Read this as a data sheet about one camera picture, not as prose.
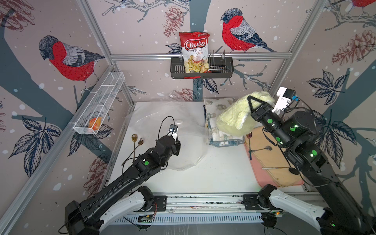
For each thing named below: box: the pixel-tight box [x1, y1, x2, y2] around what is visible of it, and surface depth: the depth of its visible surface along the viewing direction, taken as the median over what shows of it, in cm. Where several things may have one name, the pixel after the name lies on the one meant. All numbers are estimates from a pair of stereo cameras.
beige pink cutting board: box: [243, 125, 305, 188], surface depth 87 cm
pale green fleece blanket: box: [216, 91, 276, 137], surface depth 55 cm
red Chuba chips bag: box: [179, 31, 212, 74], surface depth 85 cm
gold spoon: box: [131, 133, 138, 161], surface depth 100 cm
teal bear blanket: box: [209, 136, 245, 148], surface depth 88 cm
